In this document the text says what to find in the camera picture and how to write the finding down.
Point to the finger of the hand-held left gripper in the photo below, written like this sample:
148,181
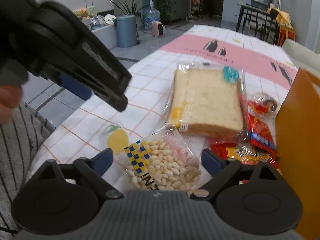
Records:
75,87
105,80

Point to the beige sofa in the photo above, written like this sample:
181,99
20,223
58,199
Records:
300,52

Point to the yellow cloth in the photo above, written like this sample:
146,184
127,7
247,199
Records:
282,16

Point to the pink space heater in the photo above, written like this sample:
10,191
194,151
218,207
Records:
158,28

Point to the yellow plush toy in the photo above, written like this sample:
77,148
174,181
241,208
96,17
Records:
82,13

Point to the person's left hand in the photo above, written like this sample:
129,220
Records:
8,102

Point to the bagged toast bread slice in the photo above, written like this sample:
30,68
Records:
205,100

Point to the round chocolate snack packet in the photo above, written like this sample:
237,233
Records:
266,102

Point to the grey striped cloth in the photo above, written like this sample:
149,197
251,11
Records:
20,155

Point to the dark grey dresser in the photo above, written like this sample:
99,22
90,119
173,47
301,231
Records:
179,2

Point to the red snack packet yellow print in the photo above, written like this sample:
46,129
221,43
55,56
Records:
225,150

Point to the large water bottle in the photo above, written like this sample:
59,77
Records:
150,15

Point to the dark dining chair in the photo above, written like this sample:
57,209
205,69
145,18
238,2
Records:
252,22
271,30

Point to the dark dining table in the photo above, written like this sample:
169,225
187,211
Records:
250,7

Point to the orange cardboard box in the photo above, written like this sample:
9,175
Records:
297,142

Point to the plain red snack packet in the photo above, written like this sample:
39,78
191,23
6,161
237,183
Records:
258,116

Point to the clear bag of white peanuts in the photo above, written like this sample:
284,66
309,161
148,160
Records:
165,165

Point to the orange stool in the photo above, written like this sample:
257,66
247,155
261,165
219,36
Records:
287,36

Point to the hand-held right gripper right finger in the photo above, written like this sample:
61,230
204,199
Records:
211,162

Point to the shelf with toys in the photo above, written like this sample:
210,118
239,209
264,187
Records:
198,1

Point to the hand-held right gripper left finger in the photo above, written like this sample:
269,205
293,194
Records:
105,160

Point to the blue-grey trash bin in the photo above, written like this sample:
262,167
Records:
127,31

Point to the low grey bench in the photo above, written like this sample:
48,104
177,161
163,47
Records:
105,38

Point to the checked pink printed tablecloth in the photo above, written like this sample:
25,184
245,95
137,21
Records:
150,80

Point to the long-leaf potted plant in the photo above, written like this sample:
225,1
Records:
125,7

